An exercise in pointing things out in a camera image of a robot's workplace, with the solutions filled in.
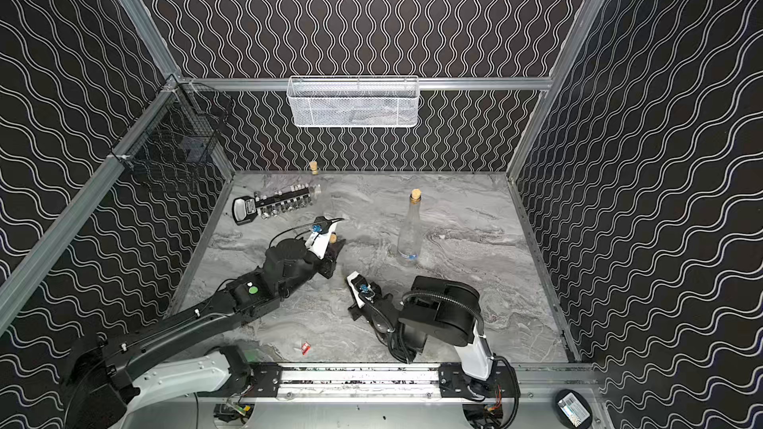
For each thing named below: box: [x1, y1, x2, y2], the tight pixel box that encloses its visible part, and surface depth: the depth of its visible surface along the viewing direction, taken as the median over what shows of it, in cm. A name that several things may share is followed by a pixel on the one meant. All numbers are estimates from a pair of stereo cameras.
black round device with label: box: [554, 388, 594, 429], surface depth 71 cm
